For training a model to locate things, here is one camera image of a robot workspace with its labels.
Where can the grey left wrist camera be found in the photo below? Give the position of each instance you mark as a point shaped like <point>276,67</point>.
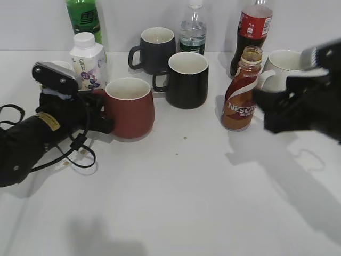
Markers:
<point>56,78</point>

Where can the white yogurt drink bottle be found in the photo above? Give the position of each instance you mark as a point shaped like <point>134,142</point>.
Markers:
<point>89,61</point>

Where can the green soda bottle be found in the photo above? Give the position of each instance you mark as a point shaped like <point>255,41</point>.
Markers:
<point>84,17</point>

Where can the red ceramic mug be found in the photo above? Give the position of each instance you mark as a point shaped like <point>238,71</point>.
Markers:
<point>128,102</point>

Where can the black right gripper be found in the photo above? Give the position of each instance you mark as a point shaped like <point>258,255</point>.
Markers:
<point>311,102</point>

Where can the white ceramic mug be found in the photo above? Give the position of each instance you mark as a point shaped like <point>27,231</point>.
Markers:
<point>279,65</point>

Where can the yellow paper cup stack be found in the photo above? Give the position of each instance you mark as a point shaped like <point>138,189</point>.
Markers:
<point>63,64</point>

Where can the dark grey ceramic mug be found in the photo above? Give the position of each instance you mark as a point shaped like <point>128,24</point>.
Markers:
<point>156,46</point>

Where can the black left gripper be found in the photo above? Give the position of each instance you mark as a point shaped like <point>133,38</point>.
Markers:
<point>59,113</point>

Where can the cola bottle red label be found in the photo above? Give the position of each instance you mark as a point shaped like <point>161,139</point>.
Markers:
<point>253,27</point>

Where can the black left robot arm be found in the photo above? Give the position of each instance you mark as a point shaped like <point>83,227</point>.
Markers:
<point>25,143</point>

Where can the clear water bottle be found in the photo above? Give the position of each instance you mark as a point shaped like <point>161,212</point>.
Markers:
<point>193,29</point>

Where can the Nescafe coffee bottle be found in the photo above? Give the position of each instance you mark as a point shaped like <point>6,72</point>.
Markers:
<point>238,106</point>

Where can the black ceramic mug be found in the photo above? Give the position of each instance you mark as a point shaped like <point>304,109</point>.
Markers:
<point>185,82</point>

